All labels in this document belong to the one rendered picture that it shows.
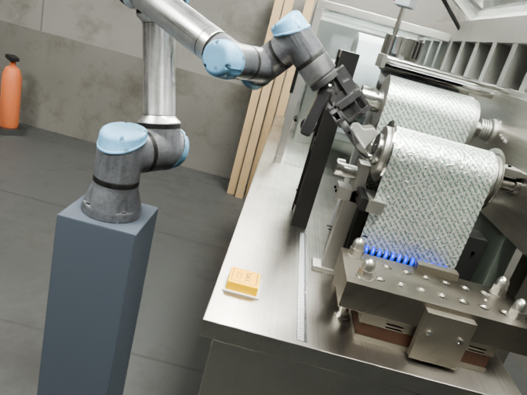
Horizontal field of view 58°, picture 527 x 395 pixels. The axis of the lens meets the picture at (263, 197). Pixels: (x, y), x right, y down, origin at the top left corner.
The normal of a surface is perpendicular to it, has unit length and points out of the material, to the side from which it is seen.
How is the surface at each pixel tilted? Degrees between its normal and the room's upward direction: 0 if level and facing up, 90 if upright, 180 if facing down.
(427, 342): 90
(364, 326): 90
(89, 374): 90
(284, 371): 90
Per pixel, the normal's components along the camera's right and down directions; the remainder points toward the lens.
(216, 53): -0.54, 0.16
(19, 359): 0.25, -0.91
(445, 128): -0.09, 0.35
